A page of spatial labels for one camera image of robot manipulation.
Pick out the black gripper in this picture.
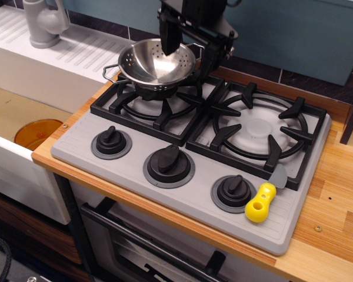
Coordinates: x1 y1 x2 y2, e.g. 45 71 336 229
158 1 239 83

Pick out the steel colander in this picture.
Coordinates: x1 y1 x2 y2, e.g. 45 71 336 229
102 38 204 91

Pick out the black left burner grate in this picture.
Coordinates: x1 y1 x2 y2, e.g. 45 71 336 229
91 76 225 146

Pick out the black burner grate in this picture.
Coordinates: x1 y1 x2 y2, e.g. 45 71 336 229
91 76 225 146
186 82 331 190

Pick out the black right burner grate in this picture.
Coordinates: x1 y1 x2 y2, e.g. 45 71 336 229
186 82 331 190

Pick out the teal backsplash box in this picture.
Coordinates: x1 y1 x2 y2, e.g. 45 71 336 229
61 0 353 86

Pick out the black middle stove knob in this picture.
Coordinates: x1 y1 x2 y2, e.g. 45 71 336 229
143 145 195 189

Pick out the black stove knob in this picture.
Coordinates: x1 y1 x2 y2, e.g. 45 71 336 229
211 174 257 214
91 126 132 160
143 145 195 189

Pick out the black left stove knob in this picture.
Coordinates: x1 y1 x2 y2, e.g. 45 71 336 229
91 126 132 160

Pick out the grey toy stove top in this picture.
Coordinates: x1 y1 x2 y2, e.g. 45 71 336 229
50 73 332 256

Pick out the grey toy faucet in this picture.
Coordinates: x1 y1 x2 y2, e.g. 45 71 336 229
23 0 70 49

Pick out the black right stove knob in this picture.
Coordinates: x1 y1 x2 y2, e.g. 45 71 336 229
211 174 257 214

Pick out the white toy sink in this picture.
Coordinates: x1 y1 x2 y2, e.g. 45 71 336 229
0 5 129 225

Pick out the orange plastic plate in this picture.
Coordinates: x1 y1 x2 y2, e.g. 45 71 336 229
14 119 63 151

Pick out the toy oven door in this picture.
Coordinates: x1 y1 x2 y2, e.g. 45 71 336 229
80 197 284 281

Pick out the yellow handled toy knife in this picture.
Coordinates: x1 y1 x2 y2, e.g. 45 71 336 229
245 164 288 223

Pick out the black braided cable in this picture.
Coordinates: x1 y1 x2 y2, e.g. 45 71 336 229
0 233 12 282

